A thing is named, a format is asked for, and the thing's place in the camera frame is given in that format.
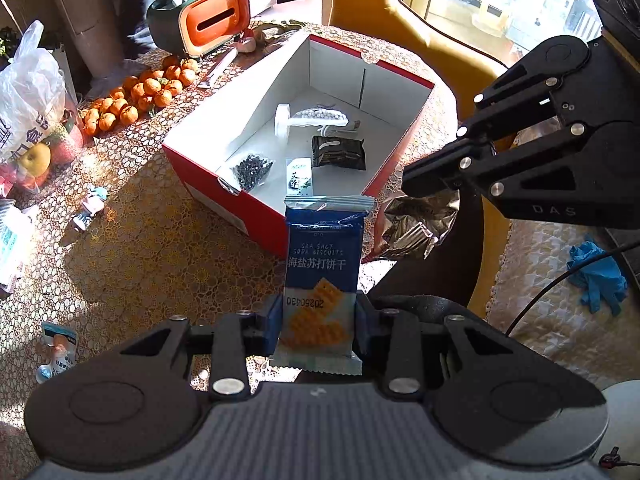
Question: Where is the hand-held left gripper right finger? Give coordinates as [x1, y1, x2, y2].
[354, 292, 506, 401]

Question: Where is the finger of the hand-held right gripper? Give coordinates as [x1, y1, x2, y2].
[402, 120, 606, 221]
[457, 35, 603, 143]

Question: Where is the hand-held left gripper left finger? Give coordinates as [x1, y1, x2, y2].
[122, 294, 286, 403]

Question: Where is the blue biscuit packet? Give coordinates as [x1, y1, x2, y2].
[272, 195, 375, 376]

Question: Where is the silver foil packet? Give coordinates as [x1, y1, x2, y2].
[375, 191, 461, 261]

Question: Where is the red cardboard box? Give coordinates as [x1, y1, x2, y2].
[162, 32, 436, 258]

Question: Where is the bag of black screws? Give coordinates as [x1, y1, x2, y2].
[229, 154, 275, 191]

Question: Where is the white usb cable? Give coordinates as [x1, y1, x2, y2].
[317, 120, 362, 137]

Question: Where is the bag of cotton swabs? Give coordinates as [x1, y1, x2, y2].
[290, 105, 348, 128]

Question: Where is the gold floral cloth desktop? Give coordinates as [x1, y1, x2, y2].
[0, 17, 461, 411]

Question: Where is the cream lace chair cover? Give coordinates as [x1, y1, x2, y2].
[487, 125, 640, 366]

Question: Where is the blue glove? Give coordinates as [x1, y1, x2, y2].
[567, 241, 628, 317]

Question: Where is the black snack packet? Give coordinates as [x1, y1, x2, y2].
[311, 135, 367, 171]

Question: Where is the yellow armchair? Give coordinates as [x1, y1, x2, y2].
[320, 0, 531, 311]

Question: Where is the white spool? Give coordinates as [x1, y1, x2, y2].
[274, 103, 292, 143]

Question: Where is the small orange print snack packet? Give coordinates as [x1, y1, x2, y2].
[36, 321, 78, 386]

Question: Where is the small white blue bottle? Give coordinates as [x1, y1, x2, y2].
[72, 185, 109, 233]

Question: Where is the white slim tool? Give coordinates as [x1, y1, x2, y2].
[197, 47, 238, 90]

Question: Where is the pile of tangerines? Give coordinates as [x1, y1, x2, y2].
[80, 55, 200, 137]

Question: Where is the green and orange tissue box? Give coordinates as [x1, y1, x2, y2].
[146, 0, 251, 61]

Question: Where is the plastic bag of fruit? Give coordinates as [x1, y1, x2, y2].
[0, 20, 83, 196]

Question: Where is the tan curtain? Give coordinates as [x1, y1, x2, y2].
[42, 0, 126, 96]

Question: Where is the black cable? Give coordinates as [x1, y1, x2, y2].
[502, 240, 640, 336]

